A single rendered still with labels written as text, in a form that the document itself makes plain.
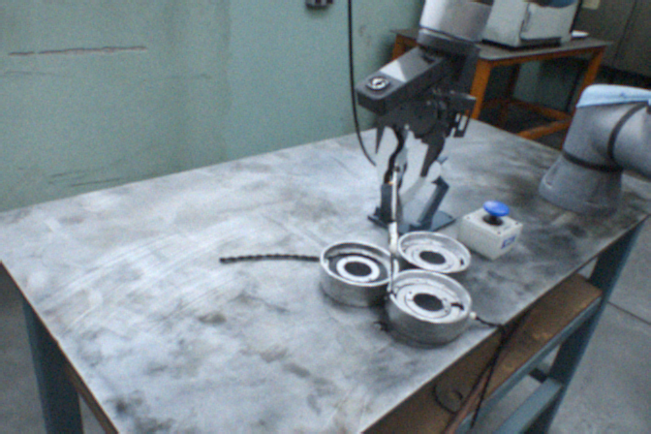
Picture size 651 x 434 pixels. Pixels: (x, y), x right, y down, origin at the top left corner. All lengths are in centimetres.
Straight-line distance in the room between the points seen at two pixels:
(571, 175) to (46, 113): 170
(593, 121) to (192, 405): 84
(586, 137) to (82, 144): 173
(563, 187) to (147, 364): 83
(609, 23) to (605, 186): 346
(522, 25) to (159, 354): 255
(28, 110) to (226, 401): 168
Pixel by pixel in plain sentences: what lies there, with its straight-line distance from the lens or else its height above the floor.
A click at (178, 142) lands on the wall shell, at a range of 240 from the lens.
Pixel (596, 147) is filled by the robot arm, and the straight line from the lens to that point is 111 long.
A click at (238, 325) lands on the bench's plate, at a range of 65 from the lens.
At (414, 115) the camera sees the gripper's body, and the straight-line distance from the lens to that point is 67.
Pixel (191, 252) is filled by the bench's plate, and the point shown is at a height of 80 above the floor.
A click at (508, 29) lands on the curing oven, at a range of 293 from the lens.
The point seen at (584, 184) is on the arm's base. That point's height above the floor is 86.
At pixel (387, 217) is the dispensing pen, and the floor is 91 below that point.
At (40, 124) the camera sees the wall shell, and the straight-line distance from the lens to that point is 215.
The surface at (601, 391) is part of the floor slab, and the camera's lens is 205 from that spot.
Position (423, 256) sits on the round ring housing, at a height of 82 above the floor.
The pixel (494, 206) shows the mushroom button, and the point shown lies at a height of 87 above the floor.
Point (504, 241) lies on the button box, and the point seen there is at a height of 83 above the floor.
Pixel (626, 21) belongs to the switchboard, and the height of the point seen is 87.
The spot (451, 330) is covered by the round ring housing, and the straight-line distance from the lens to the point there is 66.
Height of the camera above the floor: 123
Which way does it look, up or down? 28 degrees down
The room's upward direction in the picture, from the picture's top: 8 degrees clockwise
